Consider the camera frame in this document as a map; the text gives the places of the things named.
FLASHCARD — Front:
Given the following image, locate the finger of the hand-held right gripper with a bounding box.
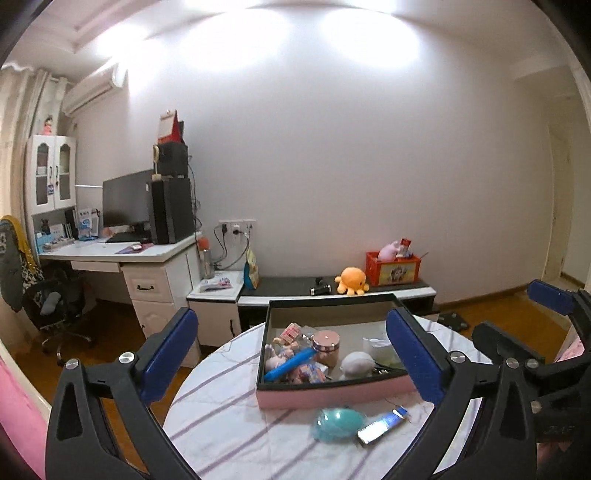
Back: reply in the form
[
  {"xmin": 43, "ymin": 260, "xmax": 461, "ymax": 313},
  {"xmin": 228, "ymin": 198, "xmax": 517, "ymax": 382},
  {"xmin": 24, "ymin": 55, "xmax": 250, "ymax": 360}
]
[
  {"xmin": 472, "ymin": 322, "xmax": 548, "ymax": 367},
  {"xmin": 527, "ymin": 278, "xmax": 591, "ymax": 352}
]

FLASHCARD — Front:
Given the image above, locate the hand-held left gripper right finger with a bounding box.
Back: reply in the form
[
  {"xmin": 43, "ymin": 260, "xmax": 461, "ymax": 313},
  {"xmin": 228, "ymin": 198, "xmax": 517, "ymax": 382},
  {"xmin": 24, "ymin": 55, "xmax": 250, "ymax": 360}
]
[{"xmin": 385, "ymin": 307, "xmax": 539, "ymax": 480}]

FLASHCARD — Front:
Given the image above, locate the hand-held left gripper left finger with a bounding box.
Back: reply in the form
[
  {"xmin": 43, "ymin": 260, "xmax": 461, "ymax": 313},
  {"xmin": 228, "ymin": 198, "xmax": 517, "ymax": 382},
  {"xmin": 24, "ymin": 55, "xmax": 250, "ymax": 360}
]
[{"xmin": 45, "ymin": 306, "xmax": 199, "ymax": 480}]

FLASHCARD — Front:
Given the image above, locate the clear tissue packet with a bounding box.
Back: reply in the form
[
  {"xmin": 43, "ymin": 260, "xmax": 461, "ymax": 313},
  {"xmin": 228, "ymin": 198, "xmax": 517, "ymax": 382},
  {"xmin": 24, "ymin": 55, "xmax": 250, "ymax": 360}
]
[{"xmin": 362, "ymin": 336, "xmax": 398, "ymax": 367}]

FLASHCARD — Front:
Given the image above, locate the rose gold jar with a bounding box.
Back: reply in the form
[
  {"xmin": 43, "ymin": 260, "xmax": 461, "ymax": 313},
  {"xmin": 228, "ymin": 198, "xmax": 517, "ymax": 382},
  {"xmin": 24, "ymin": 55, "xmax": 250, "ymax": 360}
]
[{"xmin": 311, "ymin": 330, "xmax": 342, "ymax": 367}]

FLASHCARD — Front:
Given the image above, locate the pink box with black rim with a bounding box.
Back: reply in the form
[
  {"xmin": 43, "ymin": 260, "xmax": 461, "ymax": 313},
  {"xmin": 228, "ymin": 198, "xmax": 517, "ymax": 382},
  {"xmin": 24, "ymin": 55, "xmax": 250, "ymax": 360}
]
[{"xmin": 255, "ymin": 293, "xmax": 416, "ymax": 411}]

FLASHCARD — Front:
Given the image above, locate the teal egg-shaped case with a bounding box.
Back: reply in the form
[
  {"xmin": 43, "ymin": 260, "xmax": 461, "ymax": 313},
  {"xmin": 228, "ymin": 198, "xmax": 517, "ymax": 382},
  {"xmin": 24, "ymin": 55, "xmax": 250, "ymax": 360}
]
[{"xmin": 310, "ymin": 407, "xmax": 368, "ymax": 445}]

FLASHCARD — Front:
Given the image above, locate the small pale doll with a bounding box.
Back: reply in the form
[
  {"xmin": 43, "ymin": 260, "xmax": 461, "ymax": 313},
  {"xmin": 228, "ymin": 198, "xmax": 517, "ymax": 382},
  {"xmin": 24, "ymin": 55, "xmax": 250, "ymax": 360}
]
[{"xmin": 265, "ymin": 337, "xmax": 296, "ymax": 370}]

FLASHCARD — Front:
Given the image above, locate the blue tube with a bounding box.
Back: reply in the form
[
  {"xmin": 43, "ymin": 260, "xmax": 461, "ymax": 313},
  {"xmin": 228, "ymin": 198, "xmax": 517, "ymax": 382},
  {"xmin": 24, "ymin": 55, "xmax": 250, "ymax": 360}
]
[{"xmin": 263, "ymin": 347, "xmax": 317, "ymax": 383}]

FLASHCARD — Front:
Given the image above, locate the small white bedside cabinet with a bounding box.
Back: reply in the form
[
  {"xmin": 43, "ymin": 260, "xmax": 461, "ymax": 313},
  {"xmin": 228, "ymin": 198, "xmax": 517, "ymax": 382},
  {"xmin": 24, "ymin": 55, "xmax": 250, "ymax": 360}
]
[{"xmin": 186, "ymin": 272, "xmax": 245, "ymax": 349}]

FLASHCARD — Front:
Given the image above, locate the pink printed quilt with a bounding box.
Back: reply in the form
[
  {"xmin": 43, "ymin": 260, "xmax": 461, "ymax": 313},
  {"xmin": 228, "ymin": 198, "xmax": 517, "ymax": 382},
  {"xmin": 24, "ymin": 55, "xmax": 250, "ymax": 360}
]
[{"xmin": 556, "ymin": 337, "xmax": 585, "ymax": 363}]

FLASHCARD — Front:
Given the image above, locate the red printed crate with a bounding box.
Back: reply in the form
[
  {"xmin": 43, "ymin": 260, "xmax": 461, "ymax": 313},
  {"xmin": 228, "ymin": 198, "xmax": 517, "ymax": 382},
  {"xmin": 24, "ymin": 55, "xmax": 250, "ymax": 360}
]
[{"xmin": 366, "ymin": 251, "xmax": 422, "ymax": 288}]

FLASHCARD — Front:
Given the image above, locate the white striped round table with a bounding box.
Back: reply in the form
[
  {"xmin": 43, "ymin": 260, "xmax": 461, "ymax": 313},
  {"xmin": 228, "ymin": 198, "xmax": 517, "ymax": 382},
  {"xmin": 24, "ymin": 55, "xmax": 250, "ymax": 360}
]
[{"xmin": 164, "ymin": 314, "xmax": 490, "ymax": 480}]

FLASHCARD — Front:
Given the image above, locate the white door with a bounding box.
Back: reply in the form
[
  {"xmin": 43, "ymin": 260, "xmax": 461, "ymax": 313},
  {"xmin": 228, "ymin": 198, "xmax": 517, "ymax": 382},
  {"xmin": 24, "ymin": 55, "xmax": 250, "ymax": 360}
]
[{"xmin": 545, "ymin": 122, "xmax": 575, "ymax": 280}]

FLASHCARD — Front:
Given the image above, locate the orange octopus plush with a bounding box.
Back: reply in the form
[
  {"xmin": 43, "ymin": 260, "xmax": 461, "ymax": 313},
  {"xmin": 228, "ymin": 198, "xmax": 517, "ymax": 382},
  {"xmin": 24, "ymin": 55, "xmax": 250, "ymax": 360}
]
[{"xmin": 335, "ymin": 267, "xmax": 370, "ymax": 295}]

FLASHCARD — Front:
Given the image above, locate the water bottle with red cap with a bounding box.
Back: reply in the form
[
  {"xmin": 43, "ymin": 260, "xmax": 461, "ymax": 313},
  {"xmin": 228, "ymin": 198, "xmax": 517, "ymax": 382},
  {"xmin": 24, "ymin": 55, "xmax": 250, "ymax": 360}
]
[{"xmin": 198, "ymin": 235, "xmax": 215, "ymax": 280}]

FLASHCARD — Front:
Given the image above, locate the blue and yellow snack bag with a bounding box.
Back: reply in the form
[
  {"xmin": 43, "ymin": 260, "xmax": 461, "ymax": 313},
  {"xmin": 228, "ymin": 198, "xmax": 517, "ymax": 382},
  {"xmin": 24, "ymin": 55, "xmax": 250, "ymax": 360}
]
[{"xmin": 242, "ymin": 249, "xmax": 260, "ymax": 291}]

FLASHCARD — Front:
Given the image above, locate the black office chair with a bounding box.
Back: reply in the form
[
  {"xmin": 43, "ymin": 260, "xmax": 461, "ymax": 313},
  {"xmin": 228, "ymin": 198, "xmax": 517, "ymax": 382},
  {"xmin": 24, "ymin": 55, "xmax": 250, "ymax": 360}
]
[{"xmin": 21, "ymin": 268, "xmax": 98, "ymax": 361}]

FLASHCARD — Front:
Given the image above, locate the black keyboard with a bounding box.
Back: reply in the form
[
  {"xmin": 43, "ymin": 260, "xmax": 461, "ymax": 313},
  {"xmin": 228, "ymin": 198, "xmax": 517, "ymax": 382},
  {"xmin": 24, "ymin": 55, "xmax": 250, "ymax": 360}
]
[{"xmin": 105, "ymin": 232, "xmax": 153, "ymax": 244}]

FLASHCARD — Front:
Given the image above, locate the white desk with drawers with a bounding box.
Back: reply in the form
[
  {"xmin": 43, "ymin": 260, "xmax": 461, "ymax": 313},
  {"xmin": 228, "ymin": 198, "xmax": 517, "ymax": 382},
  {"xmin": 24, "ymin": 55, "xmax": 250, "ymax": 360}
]
[{"xmin": 37, "ymin": 233, "xmax": 204, "ymax": 356}]

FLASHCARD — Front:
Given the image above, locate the low black-top cabinet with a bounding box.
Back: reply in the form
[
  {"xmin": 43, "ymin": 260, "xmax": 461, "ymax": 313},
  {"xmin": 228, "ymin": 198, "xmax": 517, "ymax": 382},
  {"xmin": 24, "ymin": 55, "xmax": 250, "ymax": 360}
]
[{"xmin": 238, "ymin": 275, "xmax": 439, "ymax": 333}]

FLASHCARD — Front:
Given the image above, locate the black computer tower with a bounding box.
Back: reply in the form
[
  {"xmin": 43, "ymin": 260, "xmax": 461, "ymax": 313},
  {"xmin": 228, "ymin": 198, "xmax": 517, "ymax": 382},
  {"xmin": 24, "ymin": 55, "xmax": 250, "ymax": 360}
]
[{"xmin": 148, "ymin": 176, "xmax": 196, "ymax": 245}]

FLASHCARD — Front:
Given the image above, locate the black computer monitor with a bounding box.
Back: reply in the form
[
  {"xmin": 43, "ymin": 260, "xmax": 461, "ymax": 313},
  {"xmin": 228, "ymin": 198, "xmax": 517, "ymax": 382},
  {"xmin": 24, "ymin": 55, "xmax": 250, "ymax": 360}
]
[{"xmin": 102, "ymin": 169, "xmax": 154, "ymax": 241}]

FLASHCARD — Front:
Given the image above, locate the stack of desk books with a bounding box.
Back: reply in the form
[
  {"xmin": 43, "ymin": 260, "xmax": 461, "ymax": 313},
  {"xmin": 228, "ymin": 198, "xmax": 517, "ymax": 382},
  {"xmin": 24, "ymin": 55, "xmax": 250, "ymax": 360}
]
[{"xmin": 37, "ymin": 222, "xmax": 77, "ymax": 252}]

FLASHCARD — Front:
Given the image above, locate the plain pink bedding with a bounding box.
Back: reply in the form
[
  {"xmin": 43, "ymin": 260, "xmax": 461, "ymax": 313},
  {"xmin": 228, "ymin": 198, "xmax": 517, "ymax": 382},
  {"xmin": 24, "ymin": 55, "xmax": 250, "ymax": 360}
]
[{"xmin": 0, "ymin": 357, "xmax": 49, "ymax": 480}]

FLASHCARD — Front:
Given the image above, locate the dark jacket with yellow hood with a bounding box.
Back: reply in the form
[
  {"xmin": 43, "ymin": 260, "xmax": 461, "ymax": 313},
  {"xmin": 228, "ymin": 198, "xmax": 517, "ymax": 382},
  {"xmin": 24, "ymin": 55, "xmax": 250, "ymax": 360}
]
[{"xmin": 0, "ymin": 215, "xmax": 44, "ymax": 310}]

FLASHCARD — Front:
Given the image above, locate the black speaker box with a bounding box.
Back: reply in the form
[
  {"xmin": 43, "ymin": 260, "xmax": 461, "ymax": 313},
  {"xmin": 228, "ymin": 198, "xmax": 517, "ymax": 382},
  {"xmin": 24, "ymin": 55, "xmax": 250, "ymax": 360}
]
[{"xmin": 154, "ymin": 142, "xmax": 190, "ymax": 179}]

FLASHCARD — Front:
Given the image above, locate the red and white calendar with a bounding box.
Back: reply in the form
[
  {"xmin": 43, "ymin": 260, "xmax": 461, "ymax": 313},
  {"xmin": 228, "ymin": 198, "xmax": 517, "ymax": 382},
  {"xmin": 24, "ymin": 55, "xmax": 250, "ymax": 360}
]
[{"xmin": 157, "ymin": 110, "xmax": 184, "ymax": 145}]

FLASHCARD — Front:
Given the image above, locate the white glass-door cabinet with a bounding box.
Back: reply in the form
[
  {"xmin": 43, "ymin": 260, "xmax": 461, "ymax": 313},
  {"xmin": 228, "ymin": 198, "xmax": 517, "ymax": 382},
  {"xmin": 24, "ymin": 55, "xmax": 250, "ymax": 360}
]
[{"xmin": 25, "ymin": 134, "xmax": 78, "ymax": 215}]

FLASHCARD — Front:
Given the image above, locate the cream curtain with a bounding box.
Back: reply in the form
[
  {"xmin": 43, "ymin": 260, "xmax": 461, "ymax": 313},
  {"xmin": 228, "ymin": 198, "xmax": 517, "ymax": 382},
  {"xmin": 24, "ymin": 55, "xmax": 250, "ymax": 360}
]
[{"xmin": 0, "ymin": 65, "xmax": 68, "ymax": 352}]

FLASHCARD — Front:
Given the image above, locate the white air conditioner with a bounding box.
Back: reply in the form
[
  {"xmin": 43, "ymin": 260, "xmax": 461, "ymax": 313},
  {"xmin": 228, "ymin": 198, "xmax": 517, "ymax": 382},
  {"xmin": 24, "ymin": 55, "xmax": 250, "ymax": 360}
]
[{"xmin": 61, "ymin": 62, "xmax": 127, "ymax": 116}]

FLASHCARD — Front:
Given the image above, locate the black power cable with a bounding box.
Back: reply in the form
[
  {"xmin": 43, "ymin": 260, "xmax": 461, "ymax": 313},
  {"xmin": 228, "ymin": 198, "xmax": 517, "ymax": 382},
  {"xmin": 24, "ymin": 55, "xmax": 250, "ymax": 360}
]
[{"xmin": 212, "ymin": 224, "xmax": 252, "ymax": 271}]

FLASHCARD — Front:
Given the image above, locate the white wall socket strip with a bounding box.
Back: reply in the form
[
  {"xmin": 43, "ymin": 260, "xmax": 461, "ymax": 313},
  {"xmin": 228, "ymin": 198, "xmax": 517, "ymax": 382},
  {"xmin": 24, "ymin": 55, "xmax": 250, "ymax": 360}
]
[{"xmin": 218, "ymin": 219, "xmax": 256, "ymax": 235}]

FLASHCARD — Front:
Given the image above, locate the white bed frame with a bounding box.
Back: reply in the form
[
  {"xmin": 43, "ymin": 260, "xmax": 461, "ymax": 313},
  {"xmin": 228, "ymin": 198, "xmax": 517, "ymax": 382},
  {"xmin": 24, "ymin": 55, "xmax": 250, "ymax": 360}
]
[{"xmin": 0, "ymin": 342, "xmax": 52, "ymax": 409}]

